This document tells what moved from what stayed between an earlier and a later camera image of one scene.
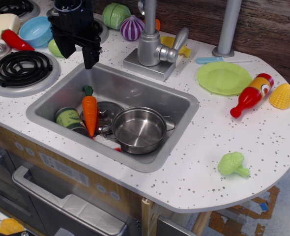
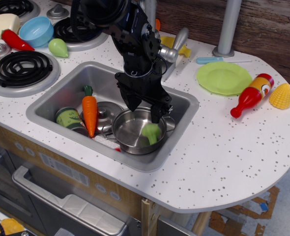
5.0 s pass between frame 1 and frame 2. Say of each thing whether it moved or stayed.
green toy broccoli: moved
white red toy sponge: stayed
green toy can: stayed
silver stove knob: stayed
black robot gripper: moved
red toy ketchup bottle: stayed
